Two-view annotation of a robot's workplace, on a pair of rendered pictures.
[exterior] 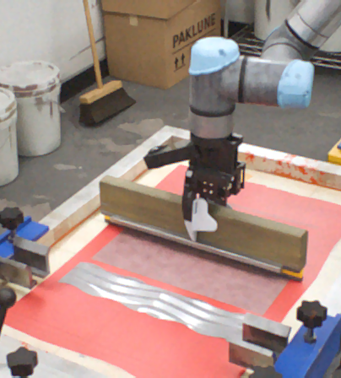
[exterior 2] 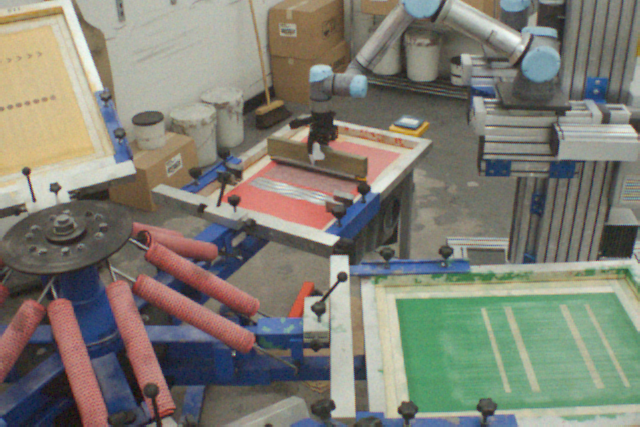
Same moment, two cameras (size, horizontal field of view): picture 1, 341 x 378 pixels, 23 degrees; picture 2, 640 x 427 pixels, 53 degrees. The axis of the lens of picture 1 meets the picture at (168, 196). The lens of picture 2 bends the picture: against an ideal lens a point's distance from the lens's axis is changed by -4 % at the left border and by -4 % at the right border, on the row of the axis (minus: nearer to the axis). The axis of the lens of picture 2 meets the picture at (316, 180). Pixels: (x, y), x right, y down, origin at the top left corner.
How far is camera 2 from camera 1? 0.94 m
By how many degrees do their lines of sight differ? 2
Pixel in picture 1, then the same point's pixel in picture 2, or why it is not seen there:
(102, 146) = not seen: hidden behind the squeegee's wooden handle
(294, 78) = (356, 82)
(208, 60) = (317, 75)
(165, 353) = (297, 211)
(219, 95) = (322, 91)
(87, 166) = not seen: hidden behind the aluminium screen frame
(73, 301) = (254, 192)
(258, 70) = (340, 79)
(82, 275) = (258, 181)
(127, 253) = (280, 172)
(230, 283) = (331, 184)
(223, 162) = (326, 124)
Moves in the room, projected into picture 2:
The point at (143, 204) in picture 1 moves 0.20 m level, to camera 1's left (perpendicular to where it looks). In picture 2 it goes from (288, 148) to (234, 150)
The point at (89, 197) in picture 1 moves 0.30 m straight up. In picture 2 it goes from (261, 147) to (256, 72)
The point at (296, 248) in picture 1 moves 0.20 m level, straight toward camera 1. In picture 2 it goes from (362, 165) to (355, 194)
